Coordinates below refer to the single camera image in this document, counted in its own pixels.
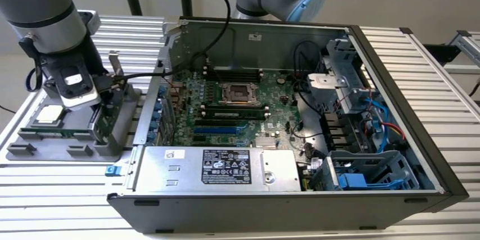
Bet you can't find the black wrist connector cable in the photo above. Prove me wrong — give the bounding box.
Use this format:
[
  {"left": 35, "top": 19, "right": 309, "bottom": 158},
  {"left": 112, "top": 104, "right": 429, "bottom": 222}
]
[{"left": 17, "top": 34, "right": 48, "bottom": 93}]

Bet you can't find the graphics card with black cooler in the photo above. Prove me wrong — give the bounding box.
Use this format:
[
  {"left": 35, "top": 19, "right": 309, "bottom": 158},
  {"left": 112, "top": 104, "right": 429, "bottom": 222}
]
[{"left": 89, "top": 50, "right": 131, "bottom": 144}]

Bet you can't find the small silver heatsink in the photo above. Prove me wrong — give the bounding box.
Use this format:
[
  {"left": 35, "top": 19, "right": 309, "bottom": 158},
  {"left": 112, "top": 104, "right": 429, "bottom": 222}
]
[{"left": 255, "top": 135, "right": 280, "bottom": 150}]

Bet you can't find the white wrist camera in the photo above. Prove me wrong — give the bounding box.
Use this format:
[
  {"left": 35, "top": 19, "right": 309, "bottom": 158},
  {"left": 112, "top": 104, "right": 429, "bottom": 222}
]
[{"left": 43, "top": 57, "right": 101, "bottom": 112}]

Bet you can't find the black looped power cable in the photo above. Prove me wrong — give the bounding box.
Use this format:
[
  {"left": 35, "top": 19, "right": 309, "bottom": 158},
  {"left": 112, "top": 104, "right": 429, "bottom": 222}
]
[{"left": 293, "top": 40, "right": 324, "bottom": 94}]

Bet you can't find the neighbouring metal slat table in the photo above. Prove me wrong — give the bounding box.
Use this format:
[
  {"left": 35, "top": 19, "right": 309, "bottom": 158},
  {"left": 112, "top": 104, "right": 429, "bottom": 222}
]
[{"left": 441, "top": 30, "right": 480, "bottom": 75}]

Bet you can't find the blue data wire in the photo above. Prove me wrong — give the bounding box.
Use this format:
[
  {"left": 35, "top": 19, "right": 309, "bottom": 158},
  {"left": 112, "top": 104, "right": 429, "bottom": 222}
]
[{"left": 363, "top": 96, "right": 399, "bottom": 153}]

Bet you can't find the short black looped cable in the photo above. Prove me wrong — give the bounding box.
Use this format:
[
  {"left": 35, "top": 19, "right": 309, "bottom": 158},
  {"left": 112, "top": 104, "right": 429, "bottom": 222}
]
[{"left": 189, "top": 52, "right": 223, "bottom": 82}]

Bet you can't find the black open PC case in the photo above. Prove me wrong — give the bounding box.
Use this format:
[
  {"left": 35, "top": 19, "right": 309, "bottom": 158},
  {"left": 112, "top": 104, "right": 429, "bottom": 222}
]
[{"left": 107, "top": 16, "right": 469, "bottom": 235}]

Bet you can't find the blue expansion slot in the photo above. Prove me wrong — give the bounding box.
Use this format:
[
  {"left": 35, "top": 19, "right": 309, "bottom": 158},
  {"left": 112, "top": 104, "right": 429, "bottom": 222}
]
[{"left": 193, "top": 126, "right": 241, "bottom": 135}]

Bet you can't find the black camera cable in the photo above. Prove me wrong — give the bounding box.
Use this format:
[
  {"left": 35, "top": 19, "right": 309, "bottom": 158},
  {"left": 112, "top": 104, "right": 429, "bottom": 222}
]
[{"left": 108, "top": 0, "right": 232, "bottom": 82}]

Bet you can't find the grey plastic disk bay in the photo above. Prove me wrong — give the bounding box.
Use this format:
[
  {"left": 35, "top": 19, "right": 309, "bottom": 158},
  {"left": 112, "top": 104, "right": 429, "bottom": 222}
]
[{"left": 311, "top": 150, "right": 421, "bottom": 192}]

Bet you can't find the green motherboard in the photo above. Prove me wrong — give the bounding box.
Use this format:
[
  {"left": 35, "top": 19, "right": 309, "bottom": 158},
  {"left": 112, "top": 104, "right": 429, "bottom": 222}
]
[{"left": 164, "top": 67, "right": 305, "bottom": 151}]

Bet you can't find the long black expansion slot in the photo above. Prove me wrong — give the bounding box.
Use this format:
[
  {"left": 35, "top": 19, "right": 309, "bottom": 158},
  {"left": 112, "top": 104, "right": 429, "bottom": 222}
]
[{"left": 193, "top": 120, "right": 241, "bottom": 128}]

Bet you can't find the grey parts rack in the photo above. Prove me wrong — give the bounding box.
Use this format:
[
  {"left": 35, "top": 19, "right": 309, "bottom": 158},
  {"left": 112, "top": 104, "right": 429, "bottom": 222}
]
[{"left": 5, "top": 81, "right": 145, "bottom": 164}]

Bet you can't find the green RAM stick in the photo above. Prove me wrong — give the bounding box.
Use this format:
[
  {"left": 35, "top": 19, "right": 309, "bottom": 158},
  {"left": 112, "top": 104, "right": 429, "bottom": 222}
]
[{"left": 19, "top": 127, "right": 93, "bottom": 139}]

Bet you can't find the CPU socket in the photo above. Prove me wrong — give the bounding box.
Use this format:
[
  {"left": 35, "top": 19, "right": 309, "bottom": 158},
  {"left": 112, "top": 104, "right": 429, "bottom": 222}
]
[{"left": 220, "top": 81, "right": 260, "bottom": 103}]

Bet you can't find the silver power supply unit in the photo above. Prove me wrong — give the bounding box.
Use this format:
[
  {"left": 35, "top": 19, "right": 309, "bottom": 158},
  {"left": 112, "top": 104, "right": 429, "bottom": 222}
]
[{"left": 133, "top": 146, "right": 304, "bottom": 193}]

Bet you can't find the metal drive cage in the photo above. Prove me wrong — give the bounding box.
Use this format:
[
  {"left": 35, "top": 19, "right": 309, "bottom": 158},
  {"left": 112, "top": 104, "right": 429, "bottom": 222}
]
[{"left": 305, "top": 39, "right": 379, "bottom": 115}]

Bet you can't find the blue plastic bay block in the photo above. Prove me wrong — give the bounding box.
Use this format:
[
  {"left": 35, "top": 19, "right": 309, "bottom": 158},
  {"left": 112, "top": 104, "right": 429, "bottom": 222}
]
[{"left": 337, "top": 173, "right": 369, "bottom": 191}]

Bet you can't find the black labelled RAM stick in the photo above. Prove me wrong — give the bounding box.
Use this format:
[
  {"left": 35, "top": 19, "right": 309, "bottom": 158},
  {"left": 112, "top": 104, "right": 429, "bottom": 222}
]
[{"left": 204, "top": 109, "right": 265, "bottom": 119}]

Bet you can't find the silver CPU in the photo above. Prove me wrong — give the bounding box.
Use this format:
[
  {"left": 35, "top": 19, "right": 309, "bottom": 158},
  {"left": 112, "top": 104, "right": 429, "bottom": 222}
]
[{"left": 32, "top": 104, "right": 73, "bottom": 128}]

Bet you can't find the red data wire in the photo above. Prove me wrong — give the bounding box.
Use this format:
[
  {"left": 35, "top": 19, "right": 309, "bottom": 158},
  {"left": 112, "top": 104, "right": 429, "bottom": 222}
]
[{"left": 380, "top": 121, "right": 407, "bottom": 140}]

